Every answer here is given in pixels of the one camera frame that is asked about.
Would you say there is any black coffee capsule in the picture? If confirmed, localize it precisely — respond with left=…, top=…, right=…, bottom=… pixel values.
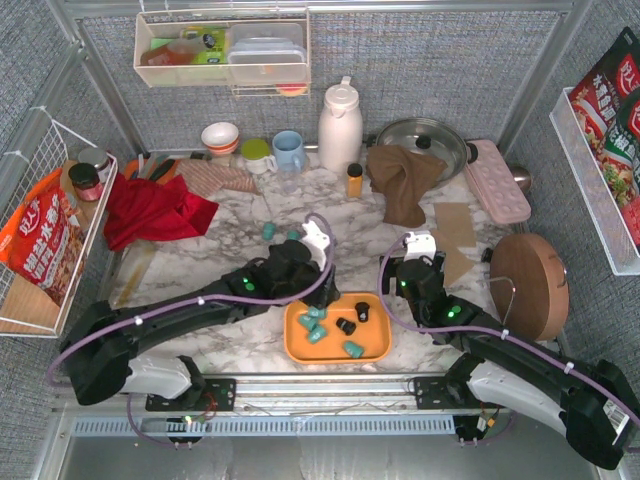
left=336, top=317, right=356, bottom=336
left=355, top=302, right=370, bottom=323

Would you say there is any white wire wall basket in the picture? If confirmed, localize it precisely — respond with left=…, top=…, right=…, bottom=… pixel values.
left=1, top=108, right=118, bottom=338

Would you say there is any pink egg tray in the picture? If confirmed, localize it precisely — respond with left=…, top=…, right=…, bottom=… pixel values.
left=464, top=140, right=531, bottom=225

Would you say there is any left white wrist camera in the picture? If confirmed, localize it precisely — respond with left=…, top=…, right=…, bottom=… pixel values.
left=301, top=220, right=332, bottom=271

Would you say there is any red cloth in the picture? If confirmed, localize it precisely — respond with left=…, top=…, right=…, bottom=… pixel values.
left=103, top=174, right=219, bottom=251

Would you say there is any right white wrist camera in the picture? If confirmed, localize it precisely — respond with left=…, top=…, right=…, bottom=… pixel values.
left=402, top=230, right=437, bottom=261

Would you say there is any white orange striped bowl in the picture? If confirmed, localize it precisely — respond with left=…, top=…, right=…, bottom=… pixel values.
left=201, top=122, right=239, bottom=156

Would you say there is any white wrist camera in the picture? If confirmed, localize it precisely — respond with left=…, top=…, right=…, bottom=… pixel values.
left=301, top=220, right=332, bottom=271
left=402, top=230, right=437, bottom=261

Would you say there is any clear plastic food container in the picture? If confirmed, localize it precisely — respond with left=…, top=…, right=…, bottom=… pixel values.
left=226, top=22, right=307, bottom=85

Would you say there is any orange spice bottle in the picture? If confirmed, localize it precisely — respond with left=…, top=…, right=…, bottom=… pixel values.
left=346, top=163, right=363, bottom=198

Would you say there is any orange plastic tray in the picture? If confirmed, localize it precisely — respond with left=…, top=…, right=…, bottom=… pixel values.
left=284, top=292, right=392, bottom=364

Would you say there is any white thermos jug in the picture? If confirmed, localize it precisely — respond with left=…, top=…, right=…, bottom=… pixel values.
left=318, top=76, right=363, bottom=174

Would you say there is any blue mug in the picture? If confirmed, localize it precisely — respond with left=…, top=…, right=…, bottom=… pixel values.
left=272, top=130, right=307, bottom=172

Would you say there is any striped beige cloth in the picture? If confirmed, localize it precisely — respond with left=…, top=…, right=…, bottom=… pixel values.
left=176, top=159, right=260, bottom=198

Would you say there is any round wooden board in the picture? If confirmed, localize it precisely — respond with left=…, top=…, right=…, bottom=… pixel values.
left=490, top=233, right=569, bottom=341

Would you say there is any black small lid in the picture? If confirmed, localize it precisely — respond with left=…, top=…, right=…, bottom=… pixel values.
left=481, top=248, right=493, bottom=263

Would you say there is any right white wall basket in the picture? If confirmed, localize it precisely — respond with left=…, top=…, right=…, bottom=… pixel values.
left=549, top=87, right=639, bottom=276

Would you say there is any cream wall shelf basket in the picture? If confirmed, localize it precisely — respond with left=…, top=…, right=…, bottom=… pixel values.
left=133, top=6, right=311, bottom=96

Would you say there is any brown cloth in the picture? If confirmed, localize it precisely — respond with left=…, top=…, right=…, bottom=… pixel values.
left=366, top=145, right=447, bottom=229

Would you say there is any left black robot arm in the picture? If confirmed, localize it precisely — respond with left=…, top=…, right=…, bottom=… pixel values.
left=54, top=240, right=339, bottom=409

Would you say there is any steel pot with lid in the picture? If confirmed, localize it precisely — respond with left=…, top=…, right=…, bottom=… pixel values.
left=367, top=118, right=479, bottom=189

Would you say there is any green lid white cup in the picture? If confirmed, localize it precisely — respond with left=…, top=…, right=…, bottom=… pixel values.
left=241, top=138, right=277, bottom=175

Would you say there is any red seasoning packet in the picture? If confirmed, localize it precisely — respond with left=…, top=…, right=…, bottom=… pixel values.
left=568, top=27, right=639, bottom=245

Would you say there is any silver lid glass jar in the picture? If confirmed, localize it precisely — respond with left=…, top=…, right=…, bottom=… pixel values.
left=77, top=147, right=110, bottom=172

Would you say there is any red lid glass jar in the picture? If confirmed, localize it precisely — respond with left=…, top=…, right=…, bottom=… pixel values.
left=68, top=163, right=103, bottom=202

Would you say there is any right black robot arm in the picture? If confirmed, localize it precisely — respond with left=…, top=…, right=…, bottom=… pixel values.
left=377, top=253, right=639, bottom=470

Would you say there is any red snack bag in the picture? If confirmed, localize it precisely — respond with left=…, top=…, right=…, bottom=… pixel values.
left=1, top=168, right=84, bottom=306

